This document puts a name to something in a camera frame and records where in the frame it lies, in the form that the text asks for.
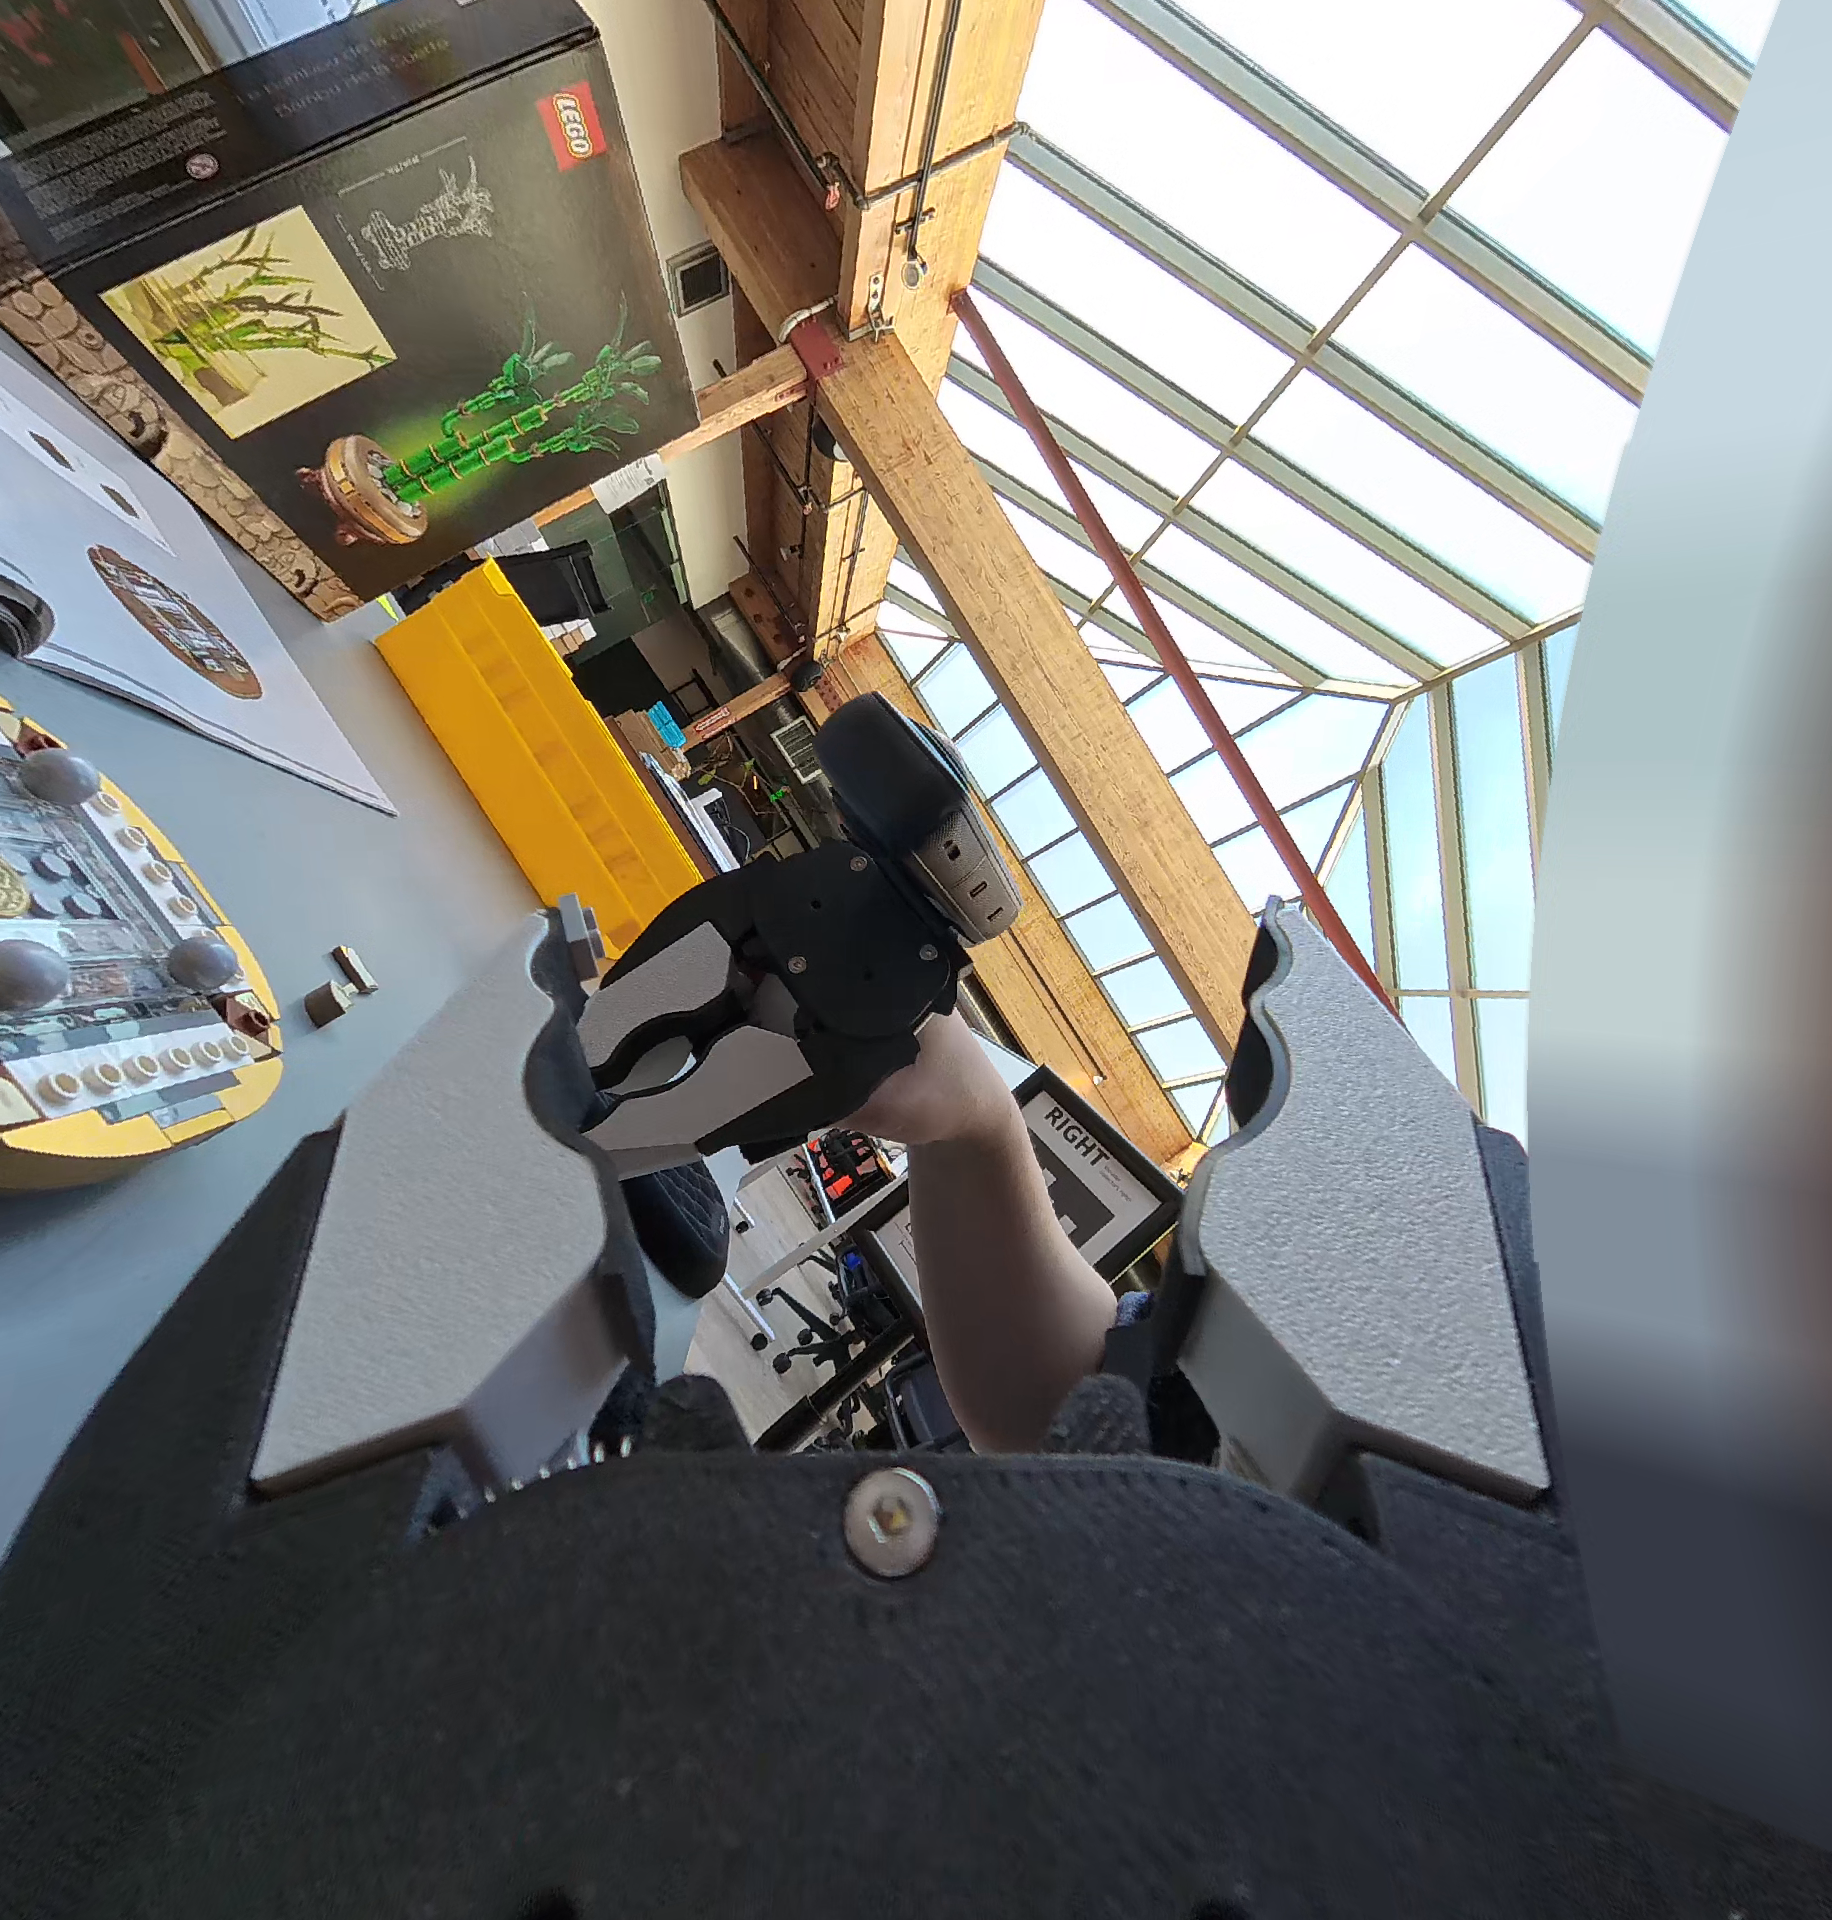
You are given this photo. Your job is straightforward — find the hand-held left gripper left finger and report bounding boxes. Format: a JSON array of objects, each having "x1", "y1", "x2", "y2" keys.
[{"x1": 248, "y1": 898, "x2": 659, "y2": 1501}]

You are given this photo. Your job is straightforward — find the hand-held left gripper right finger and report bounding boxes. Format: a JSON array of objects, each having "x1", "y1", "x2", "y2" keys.
[{"x1": 1174, "y1": 898, "x2": 1553, "y2": 1508}]

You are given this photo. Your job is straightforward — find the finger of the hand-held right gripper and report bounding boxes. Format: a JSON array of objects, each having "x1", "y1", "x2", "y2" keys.
[
  {"x1": 579, "y1": 975, "x2": 824, "y2": 1183},
  {"x1": 574, "y1": 920, "x2": 745, "y2": 1083}
]

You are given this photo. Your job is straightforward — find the person's right forearm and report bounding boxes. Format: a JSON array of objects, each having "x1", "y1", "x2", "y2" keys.
[{"x1": 855, "y1": 1027, "x2": 1125, "y2": 1454}]

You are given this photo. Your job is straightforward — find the round gold lego base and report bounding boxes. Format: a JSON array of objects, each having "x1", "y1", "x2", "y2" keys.
[{"x1": 0, "y1": 667, "x2": 286, "y2": 1194}]

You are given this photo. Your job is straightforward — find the lego instruction booklet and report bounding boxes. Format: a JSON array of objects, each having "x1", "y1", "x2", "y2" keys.
[{"x1": 0, "y1": 300, "x2": 400, "y2": 818}]

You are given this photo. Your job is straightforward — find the black lego set box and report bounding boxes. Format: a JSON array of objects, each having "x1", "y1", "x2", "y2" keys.
[{"x1": 0, "y1": 0, "x2": 701, "y2": 618}]

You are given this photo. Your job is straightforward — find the black padded armrest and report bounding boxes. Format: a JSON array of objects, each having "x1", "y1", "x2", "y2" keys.
[{"x1": 624, "y1": 1155, "x2": 733, "y2": 1300}]

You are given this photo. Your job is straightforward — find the yellow plastic bin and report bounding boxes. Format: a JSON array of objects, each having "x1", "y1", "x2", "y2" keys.
[{"x1": 372, "y1": 557, "x2": 707, "y2": 962}]

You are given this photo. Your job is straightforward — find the black framed marker sign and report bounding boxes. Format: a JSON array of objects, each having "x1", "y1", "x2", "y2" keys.
[{"x1": 1014, "y1": 1065, "x2": 1183, "y2": 1286}]

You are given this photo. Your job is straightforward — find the red steel pipe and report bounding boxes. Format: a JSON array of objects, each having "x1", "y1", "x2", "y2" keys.
[{"x1": 950, "y1": 287, "x2": 1398, "y2": 1014}]

